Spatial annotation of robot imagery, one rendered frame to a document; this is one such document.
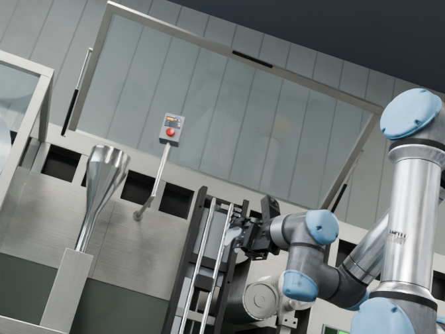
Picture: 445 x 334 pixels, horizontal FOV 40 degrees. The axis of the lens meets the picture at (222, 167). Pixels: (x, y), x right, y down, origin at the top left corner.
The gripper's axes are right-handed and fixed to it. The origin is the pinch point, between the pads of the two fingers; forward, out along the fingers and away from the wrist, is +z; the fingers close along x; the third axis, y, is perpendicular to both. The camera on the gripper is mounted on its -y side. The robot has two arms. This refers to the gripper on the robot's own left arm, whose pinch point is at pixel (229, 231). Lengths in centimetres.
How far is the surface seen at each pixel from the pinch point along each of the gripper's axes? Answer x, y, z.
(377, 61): 150, -227, 124
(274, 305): 45, 0, 28
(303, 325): 59, 2, 27
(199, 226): 9.0, -9.4, 30.2
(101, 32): -39, -65, 61
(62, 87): -7, -119, 220
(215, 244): 15.3, -6.5, 28.0
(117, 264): 10, 1, 76
